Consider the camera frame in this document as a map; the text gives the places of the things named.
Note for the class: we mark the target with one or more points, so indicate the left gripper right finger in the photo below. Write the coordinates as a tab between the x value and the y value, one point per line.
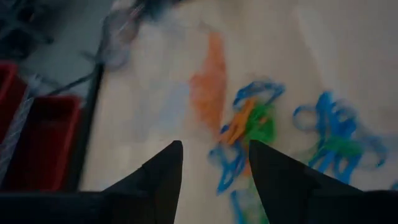
311	202

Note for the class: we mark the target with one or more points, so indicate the orange rubber band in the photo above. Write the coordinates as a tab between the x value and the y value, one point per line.
210	93
239	123

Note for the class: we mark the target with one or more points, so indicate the clear plastic zip bag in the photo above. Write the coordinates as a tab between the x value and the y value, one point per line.
119	46
174	102

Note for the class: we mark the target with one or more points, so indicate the red plastic bin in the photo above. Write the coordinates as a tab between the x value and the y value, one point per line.
43	146
9	93

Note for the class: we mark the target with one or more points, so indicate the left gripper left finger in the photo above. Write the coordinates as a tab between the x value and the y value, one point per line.
124	205

